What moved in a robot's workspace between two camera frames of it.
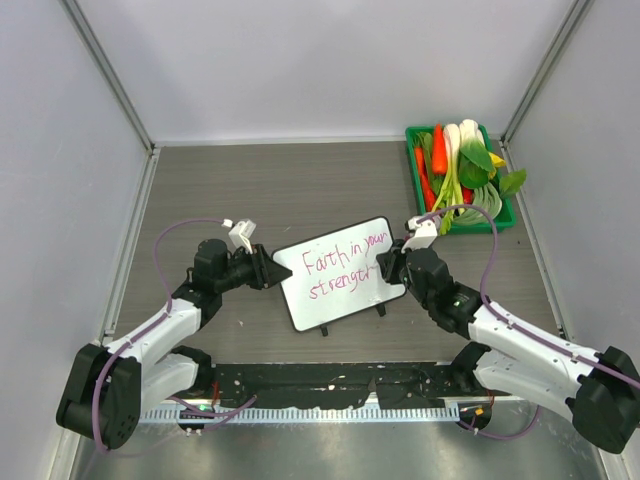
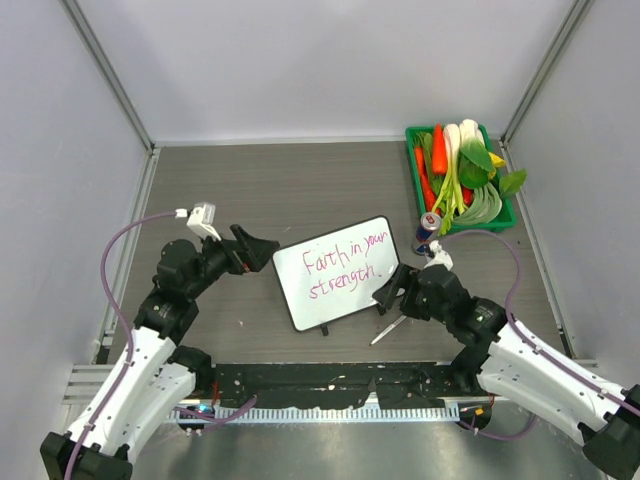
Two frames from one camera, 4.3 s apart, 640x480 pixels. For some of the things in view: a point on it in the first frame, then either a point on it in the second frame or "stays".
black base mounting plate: x=338 y=386 stays
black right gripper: x=390 y=261 -> x=405 y=277
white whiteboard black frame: x=336 y=275 stays
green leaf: x=511 y=183 stays
